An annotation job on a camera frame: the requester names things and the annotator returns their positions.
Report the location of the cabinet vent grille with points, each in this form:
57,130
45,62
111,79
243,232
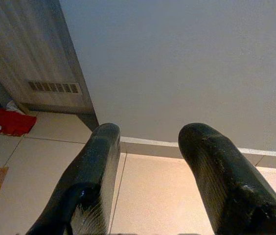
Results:
53,87

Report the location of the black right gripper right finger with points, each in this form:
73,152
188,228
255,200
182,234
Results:
226,186

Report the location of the red cloth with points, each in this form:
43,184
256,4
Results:
10,122

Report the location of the white crumpled cloth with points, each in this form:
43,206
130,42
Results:
13,107

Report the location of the grey wooden cabinet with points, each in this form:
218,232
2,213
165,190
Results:
30,44

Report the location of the white wall baseboard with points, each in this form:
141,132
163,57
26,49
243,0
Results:
150,148

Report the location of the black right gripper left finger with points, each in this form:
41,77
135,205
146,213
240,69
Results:
89,176

